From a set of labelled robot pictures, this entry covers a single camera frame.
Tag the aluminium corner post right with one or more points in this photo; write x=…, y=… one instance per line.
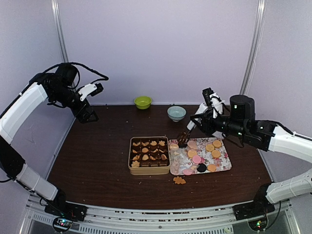
x=255, y=45

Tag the floral cookie tray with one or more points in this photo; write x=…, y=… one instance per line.
x=200, y=156

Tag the pink round cookie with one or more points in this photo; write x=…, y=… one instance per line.
x=196, y=159

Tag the black sandwich cookie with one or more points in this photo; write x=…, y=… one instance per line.
x=202, y=168

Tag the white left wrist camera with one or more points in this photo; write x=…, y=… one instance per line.
x=90, y=89

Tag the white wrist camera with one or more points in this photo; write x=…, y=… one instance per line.
x=90, y=89
x=213, y=101

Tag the metal serving tongs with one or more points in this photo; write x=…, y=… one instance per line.
x=184, y=137

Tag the gold cookie tin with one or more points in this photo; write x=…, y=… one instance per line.
x=151, y=157

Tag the aluminium front rail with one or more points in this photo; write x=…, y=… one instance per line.
x=209, y=220

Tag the light blue striped bowl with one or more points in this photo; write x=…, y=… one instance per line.
x=176, y=113

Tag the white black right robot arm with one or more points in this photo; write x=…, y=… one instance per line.
x=265, y=135

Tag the aluminium corner post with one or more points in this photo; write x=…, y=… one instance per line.
x=255, y=45
x=63, y=51

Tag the green bowl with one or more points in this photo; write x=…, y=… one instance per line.
x=143, y=102

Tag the aluminium corner post left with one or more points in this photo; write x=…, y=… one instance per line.
x=63, y=51

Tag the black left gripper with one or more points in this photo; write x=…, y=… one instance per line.
x=83, y=118

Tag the brown tree cookie on table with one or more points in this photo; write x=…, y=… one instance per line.
x=179, y=180

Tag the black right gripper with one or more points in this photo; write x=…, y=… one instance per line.
x=205, y=118

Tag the round patterned biscuit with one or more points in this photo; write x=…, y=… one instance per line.
x=173, y=146

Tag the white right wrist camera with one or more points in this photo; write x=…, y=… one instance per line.
x=213, y=101

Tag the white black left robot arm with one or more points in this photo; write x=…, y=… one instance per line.
x=44, y=87

